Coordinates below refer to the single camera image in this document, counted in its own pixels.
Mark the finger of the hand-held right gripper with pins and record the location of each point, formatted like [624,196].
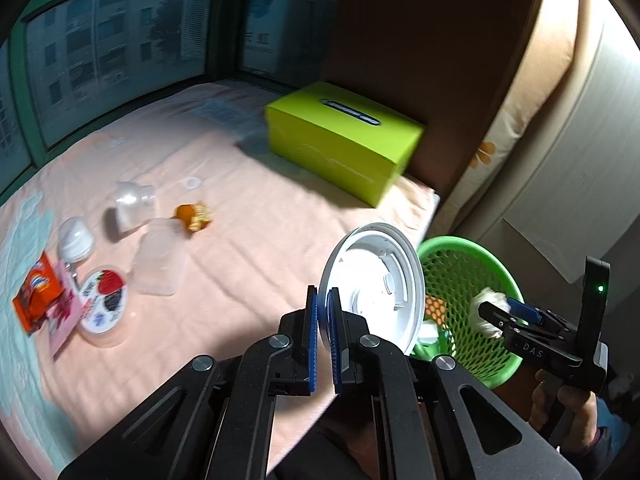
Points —
[525,310]
[492,314]

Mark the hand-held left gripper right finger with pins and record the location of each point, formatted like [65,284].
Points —
[334,340]

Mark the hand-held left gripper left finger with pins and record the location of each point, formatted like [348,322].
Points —
[312,332]

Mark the white tissue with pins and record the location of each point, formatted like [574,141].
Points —
[487,300]

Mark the green mesh plastic basket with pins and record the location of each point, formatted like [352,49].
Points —
[475,360]

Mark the white round plastic lid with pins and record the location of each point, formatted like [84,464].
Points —
[370,280]

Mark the clear funnel-shaped plastic cup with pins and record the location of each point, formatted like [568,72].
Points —
[131,206]

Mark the person's right hand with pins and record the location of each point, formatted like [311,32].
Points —
[575,410]

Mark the orange item inside basket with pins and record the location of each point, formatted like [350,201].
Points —
[435,310]

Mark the white item inside basket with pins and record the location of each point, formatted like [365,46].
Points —
[430,335]

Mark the orange snack wrapper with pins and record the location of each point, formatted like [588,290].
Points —
[194,216]

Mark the clear square plastic container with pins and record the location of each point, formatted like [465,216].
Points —
[157,262]

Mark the beige cushion with flower print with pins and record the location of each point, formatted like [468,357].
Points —
[515,125]

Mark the lime green cardboard box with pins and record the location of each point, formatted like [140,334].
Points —
[345,145]

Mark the round cup with printed lid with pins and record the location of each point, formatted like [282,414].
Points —
[102,305]

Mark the pink snack packet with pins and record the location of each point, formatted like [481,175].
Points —
[62,315]

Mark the small white plastic cup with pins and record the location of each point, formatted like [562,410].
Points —
[74,241]

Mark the brown upholstered panel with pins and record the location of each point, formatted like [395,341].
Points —
[425,50]

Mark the orange snack packet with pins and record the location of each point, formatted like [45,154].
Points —
[36,295]

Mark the green window frame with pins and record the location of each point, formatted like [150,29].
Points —
[227,25]

